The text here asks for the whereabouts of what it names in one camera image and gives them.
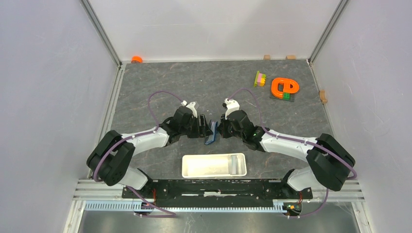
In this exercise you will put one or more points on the orange marble run piece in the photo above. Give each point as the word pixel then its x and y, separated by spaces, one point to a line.
pixel 280 85

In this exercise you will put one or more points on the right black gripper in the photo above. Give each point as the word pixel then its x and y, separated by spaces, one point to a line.
pixel 222 128

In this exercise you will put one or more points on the pink green block stack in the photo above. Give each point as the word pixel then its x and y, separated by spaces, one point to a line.
pixel 260 79

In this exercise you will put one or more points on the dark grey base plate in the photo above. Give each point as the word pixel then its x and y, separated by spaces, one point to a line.
pixel 292 97

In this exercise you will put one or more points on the stack of silver cards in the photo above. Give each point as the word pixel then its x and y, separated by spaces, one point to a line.
pixel 234 165

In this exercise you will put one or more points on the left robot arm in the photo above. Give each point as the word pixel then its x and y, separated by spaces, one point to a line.
pixel 111 158

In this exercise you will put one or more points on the orange round cap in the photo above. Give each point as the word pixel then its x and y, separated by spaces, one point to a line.
pixel 136 59

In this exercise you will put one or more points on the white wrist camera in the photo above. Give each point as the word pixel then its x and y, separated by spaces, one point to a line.
pixel 192 106
pixel 230 105

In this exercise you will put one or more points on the curved wooden piece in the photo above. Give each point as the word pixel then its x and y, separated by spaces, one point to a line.
pixel 322 96

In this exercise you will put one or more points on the white plastic tray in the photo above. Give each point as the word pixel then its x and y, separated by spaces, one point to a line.
pixel 212 166

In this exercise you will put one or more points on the navy blue card holder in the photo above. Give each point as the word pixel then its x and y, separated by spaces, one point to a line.
pixel 213 125

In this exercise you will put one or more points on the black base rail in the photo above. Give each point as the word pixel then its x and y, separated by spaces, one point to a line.
pixel 220 193

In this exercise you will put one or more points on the green lego brick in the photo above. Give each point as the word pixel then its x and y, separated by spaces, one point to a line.
pixel 286 96

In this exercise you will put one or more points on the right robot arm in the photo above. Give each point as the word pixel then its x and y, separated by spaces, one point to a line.
pixel 329 164

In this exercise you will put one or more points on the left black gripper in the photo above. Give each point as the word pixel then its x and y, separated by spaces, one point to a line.
pixel 203 130

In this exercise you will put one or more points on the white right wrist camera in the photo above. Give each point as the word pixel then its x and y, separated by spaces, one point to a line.
pixel 230 105

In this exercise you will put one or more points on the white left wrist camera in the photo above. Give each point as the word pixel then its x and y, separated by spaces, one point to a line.
pixel 192 106

